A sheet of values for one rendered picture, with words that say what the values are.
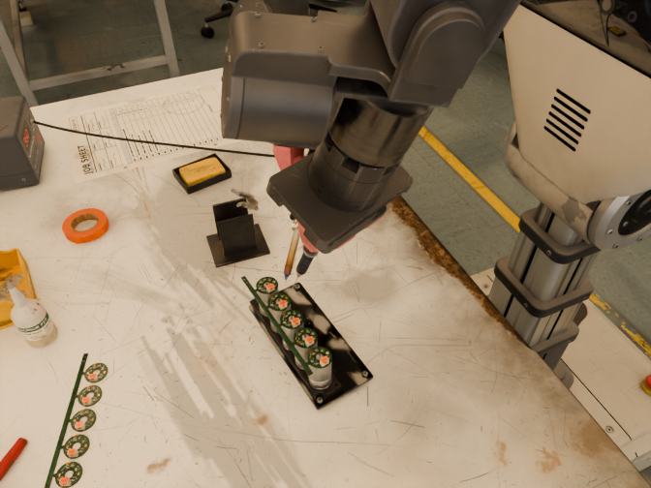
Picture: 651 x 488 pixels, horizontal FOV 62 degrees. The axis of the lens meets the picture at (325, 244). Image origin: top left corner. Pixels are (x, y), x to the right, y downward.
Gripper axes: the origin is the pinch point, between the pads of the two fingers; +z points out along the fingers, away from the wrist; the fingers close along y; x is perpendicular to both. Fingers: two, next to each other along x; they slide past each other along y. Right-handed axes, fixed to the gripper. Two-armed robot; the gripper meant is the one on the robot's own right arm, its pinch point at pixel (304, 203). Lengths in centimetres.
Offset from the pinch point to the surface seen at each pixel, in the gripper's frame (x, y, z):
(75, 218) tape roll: 7.4, -34.2, 9.1
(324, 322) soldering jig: -1.0, 4.0, 13.6
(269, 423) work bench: -11.9, 1.3, 20.8
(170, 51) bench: 171, -103, -15
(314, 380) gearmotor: -10.2, 5.1, 15.7
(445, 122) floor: 183, 18, 0
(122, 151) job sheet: 23.3, -36.5, 1.8
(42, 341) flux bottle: -9.7, -26.7, 18.3
